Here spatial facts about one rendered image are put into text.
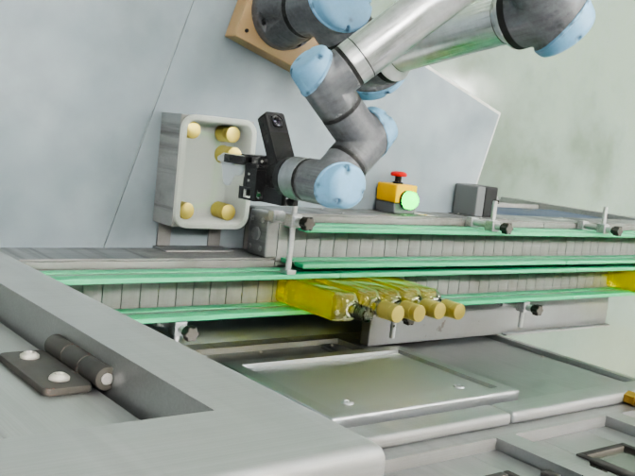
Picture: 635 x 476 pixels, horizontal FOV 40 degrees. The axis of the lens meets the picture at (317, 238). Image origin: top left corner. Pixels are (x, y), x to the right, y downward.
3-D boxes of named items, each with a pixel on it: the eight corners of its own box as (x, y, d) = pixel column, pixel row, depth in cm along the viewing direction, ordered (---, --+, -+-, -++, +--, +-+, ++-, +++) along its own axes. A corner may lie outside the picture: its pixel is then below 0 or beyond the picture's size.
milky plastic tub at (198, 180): (152, 222, 178) (174, 228, 171) (162, 110, 175) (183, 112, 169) (225, 223, 189) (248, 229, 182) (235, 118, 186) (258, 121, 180)
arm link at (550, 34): (335, 19, 182) (576, -64, 144) (372, 76, 189) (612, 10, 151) (308, 54, 175) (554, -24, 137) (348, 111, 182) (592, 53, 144)
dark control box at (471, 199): (450, 212, 232) (474, 216, 226) (454, 182, 231) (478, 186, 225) (471, 212, 237) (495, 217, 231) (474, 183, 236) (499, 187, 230)
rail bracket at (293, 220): (262, 267, 181) (298, 279, 171) (269, 185, 179) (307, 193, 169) (273, 266, 182) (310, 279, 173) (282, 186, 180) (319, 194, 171)
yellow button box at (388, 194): (372, 209, 215) (393, 213, 209) (376, 178, 214) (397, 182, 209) (393, 210, 220) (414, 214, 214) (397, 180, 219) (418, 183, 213)
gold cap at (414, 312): (396, 317, 174) (412, 323, 171) (398, 300, 174) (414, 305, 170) (409, 316, 176) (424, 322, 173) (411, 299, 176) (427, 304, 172)
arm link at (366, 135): (376, 87, 145) (335, 131, 141) (409, 138, 150) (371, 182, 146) (347, 89, 151) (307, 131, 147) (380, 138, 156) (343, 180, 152)
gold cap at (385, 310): (374, 318, 170) (390, 323, 167) (377, 300, 170) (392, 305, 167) (387, 317, 173) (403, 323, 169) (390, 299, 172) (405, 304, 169)
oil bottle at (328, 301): (274, 300, 185) (338, 324, 168) (277, 274, 184) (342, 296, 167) (296, 299, 188) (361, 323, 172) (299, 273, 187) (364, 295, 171)
